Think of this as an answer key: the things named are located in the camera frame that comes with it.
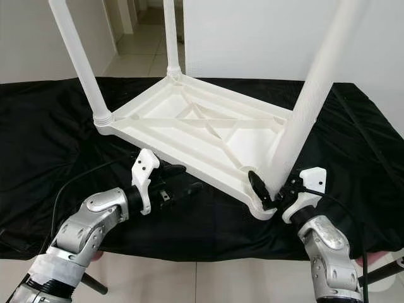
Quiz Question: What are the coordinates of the white plastic table top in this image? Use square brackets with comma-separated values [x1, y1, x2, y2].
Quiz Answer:
[95, 73, 297, 220]

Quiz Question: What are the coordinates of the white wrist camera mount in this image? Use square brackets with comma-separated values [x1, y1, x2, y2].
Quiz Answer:
[283, 167, 328, 223]
[131, 149, 162, 215]

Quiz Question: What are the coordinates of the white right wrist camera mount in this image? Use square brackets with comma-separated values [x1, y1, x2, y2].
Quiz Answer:
[283, 167, 328, 223]

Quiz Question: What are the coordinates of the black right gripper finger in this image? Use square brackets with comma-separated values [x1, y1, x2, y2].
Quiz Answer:
[247, 170, 275, 209]

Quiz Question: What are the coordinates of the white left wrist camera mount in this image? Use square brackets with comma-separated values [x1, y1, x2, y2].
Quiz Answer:
[131, 149, 162, 215]

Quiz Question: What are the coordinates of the black table leg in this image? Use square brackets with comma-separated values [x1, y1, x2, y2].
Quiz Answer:
[82, 273, 108, 296]
[357, 259, 404, 288]

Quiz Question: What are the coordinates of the black table cloth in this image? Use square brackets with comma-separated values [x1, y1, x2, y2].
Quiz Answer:
[0, 77, 404, 263]

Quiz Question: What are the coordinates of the brown door mat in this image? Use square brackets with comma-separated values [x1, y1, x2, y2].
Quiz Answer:
[136, 8, 165, 26]

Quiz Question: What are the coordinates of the small pink cylinder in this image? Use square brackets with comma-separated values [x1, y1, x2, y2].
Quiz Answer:
[353, 249, 404, 269]

